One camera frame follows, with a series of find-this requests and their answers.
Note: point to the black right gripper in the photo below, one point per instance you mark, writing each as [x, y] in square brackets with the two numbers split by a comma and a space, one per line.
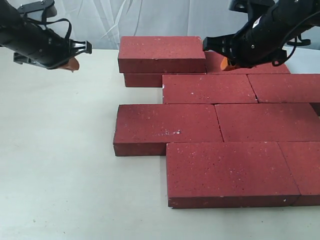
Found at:
[241, 50]

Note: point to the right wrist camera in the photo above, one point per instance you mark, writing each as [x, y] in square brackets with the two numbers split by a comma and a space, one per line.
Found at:
[250, 6]

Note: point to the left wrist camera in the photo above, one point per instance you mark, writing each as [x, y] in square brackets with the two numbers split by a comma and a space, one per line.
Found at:
[38, 10]

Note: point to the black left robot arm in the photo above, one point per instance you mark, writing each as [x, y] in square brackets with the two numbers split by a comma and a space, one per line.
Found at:
[11, 22]

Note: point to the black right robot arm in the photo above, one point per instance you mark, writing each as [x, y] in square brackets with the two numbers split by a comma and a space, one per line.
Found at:
[270, 25]

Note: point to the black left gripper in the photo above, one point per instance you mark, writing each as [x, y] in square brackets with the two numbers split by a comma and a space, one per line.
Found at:
[46, 49]

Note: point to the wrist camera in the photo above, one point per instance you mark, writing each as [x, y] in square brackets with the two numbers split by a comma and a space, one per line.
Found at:
[250, 6]
[38, 10]

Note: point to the large front red brick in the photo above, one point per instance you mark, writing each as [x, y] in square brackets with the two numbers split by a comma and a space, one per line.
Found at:
[228, 175]

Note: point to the wrinkled white backdrop cloth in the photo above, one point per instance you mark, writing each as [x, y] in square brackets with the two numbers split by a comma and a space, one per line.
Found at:
[104, 22]

